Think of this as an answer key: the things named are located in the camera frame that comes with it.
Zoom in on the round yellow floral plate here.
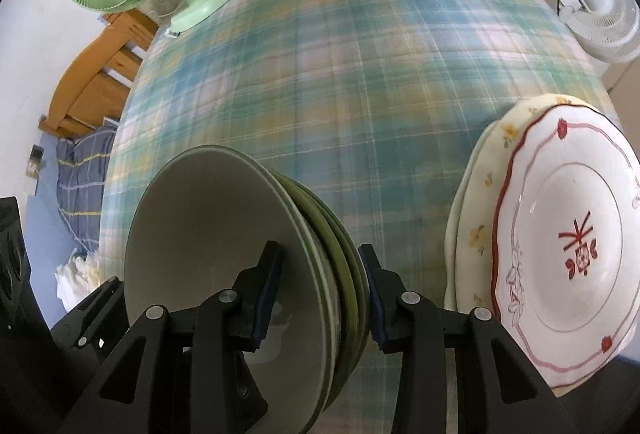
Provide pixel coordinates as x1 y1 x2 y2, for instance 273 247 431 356
443 96 601 315

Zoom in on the wooden chair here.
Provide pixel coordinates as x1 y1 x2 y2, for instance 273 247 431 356
39 11 161 139

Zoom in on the beige door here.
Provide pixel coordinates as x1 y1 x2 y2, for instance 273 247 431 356
602 58 640 115

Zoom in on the blue plaid bedding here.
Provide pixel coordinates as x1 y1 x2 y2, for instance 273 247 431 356
54 124 118 255

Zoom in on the white red-rimmed plate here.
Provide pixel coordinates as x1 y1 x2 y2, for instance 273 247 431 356
491 106 640 389

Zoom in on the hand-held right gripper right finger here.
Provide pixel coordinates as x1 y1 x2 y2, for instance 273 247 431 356
357 243 568 434

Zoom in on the wall socket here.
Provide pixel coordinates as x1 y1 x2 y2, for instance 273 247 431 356
27 145 45 177

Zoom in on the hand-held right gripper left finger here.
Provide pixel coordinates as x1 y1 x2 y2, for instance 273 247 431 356
60 240 285 434

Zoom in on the floral ceramic bowl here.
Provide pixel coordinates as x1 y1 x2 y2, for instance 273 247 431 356
124 146 337 434
275 173 357 407
295 181 372 380

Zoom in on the plaid tablecloth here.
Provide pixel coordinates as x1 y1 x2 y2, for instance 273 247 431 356
100 0 626 434

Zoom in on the white crumpled cloth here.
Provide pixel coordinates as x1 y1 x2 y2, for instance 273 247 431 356
54 250 103 315

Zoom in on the scalloped yellow floral plate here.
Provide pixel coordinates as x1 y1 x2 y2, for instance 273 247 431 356
452 101 596 309

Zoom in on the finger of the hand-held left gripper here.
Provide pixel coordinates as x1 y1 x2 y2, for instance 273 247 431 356
50 278 128 352

